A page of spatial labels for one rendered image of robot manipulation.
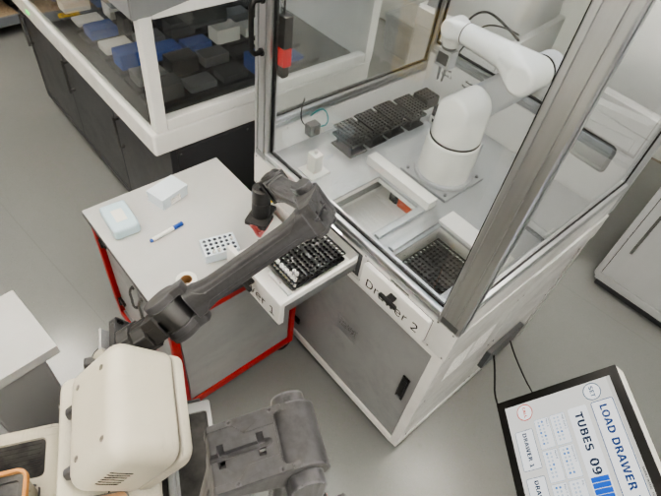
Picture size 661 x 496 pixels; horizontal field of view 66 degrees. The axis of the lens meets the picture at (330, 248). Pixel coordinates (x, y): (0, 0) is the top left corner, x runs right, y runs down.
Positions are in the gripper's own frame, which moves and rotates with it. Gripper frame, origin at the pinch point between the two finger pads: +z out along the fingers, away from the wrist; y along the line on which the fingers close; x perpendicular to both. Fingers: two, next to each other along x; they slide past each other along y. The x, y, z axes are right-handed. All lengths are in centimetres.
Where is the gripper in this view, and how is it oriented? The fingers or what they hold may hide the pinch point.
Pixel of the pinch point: (259, 233)
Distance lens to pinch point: 166.2
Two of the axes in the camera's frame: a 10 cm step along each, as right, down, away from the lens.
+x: -9.4, -3.3, 1.2
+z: -1.4, 6.6, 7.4
